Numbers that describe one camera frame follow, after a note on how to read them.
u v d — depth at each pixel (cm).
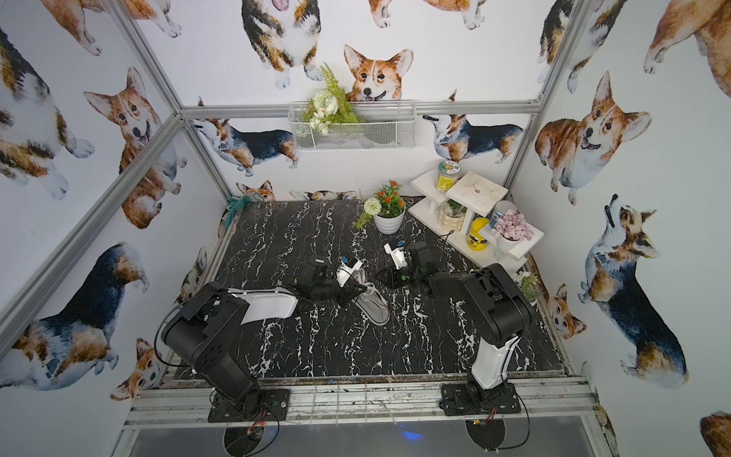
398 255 88
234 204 121
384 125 93
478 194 93
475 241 99
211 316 53
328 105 78
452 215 108
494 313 49
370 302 89
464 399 74
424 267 77
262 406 73
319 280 75
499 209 87
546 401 75
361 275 88
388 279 84
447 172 98
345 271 79
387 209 104
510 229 79
